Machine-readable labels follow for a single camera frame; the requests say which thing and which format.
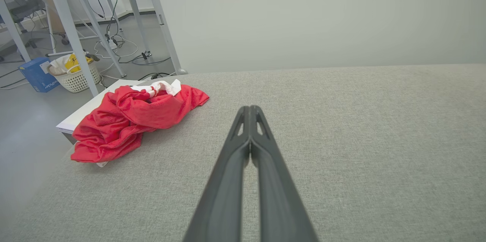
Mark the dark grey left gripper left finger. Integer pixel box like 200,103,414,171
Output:
182,105,251,242

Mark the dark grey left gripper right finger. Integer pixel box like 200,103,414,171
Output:
250,105,319,242

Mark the red and white shirt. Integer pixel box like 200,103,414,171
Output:
70,79,210,168

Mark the grey fabric sofa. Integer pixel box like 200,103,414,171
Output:
0,64,486,242

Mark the low white table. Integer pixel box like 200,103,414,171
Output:
56,79,145,145

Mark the white plastic laundry basket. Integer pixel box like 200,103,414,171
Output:
47,58,101,93

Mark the yellow item in basket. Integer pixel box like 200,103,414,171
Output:
65,54,94,74

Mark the blue cardboard box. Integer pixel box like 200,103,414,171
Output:
18,57,60,93

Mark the black floor cable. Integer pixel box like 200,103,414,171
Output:
129,56,172,66

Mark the white floor cable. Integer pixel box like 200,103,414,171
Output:
94,36,139,60

